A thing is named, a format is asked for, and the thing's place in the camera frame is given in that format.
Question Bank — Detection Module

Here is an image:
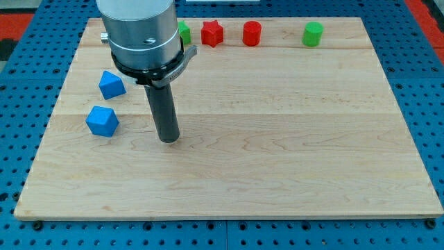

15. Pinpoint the green block behind arm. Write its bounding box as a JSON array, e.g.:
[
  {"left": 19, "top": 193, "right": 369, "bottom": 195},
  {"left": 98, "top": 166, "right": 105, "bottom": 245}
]
[{"left": 178, "top": 21, "right": 191, "bottom": 44}]

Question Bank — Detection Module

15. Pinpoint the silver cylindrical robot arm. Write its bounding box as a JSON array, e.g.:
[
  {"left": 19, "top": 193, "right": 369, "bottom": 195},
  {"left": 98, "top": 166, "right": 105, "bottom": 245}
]
[{"left": 96, "top": 0, "right": 182, "bottom": 70}]

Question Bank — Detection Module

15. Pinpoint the blue triangle block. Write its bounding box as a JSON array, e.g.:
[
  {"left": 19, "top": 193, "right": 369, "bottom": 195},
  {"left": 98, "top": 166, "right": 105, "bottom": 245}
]
[{"left": 99, "top": 71, "right": 126, "bottom": 100}]

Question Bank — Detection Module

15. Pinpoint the light wooden board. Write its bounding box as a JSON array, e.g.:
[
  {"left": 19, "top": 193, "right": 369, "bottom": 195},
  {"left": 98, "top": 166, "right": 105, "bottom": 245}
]
[{"left": 15, "top": 17, "right": 443, "bottom": 221}]

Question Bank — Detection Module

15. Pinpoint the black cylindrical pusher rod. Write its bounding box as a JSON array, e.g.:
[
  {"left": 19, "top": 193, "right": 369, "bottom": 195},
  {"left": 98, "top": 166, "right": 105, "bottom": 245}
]
[{"left": 144, "top": 85, "right": 180, "bottom": 143}]

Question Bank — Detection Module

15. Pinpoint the black clamp with metal lever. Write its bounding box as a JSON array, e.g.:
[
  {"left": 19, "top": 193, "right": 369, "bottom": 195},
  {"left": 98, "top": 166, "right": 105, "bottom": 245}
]
[{"left": 111, "top": 42, "right": 198, "bottom": 88}]

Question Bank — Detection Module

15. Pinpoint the red star block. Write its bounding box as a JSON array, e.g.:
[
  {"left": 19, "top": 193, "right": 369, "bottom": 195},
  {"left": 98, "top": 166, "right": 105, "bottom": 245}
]
[{"left": 200, "top": 20, "right": 224, "bottom": 47}]

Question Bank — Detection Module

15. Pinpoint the red cylinder block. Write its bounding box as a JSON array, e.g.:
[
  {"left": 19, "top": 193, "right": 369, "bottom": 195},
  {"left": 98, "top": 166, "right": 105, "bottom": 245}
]
[{"left": 242, "top": 20, "right": 262, "bottom": 47}]

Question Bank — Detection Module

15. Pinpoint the blue cube block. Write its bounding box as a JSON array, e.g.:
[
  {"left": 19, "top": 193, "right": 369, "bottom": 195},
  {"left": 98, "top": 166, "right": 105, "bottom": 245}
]
[{"left": 85, "top": 106, "right": 119, "bottom": 138}]

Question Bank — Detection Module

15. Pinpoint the green cylinder block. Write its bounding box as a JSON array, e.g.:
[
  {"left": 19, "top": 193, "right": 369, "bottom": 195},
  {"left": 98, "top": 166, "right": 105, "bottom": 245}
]
[{"left": 302, "top": 22, "right": 324, "bottom": 47}]

